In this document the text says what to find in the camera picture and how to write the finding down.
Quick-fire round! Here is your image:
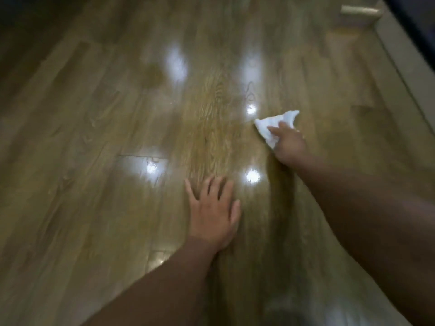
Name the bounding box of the person's right hand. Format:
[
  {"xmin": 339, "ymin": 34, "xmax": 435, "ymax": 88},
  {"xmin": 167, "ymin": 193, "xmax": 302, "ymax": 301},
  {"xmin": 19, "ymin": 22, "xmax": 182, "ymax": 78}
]
[{"xmin": 266, "ymin": 121, "xmax": 309, "ymax": 168}]

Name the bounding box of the person's left hand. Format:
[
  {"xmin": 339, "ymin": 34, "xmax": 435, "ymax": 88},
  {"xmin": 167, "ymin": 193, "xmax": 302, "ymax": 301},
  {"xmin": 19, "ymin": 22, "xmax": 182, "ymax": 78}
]
[{"xmin": 184, "ymin": 176, "xmax": 242, "ymax": 252}]

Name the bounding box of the white towel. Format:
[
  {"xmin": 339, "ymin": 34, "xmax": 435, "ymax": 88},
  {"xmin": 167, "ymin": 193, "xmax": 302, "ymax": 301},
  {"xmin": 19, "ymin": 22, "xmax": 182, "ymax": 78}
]
[{"xmin": 254, "ymin": 110, "xmax": 300, "ymax": 150}]

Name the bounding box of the person's left forearm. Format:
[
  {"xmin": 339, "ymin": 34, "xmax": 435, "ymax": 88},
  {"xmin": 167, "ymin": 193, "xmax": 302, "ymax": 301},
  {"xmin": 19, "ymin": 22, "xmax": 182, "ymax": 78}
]
[{"xmin": 80, "ymin": 237, "xmax": 220, "ymax": 326}]

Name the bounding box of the person's right forearm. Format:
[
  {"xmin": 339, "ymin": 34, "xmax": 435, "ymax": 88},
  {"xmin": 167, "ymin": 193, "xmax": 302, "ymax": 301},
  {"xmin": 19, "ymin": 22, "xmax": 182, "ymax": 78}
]
[{"xmin": 292, "ymin": 153, "xmax": 435, "ymax": 326}]

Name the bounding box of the white furniture base bar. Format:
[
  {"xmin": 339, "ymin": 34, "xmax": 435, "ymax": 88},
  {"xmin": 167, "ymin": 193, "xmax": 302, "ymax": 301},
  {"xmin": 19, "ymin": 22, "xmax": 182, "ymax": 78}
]
[{"xmin": 339, "ymin": 4, "xmax": 384, "ymax": 18}]

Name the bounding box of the dark sliding door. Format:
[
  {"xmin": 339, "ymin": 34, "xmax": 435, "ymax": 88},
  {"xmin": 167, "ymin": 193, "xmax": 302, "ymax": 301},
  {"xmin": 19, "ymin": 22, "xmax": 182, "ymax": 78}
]
[{"xmin": 382, "ymin": 0, "xmax": 435, "ymax": 72}]

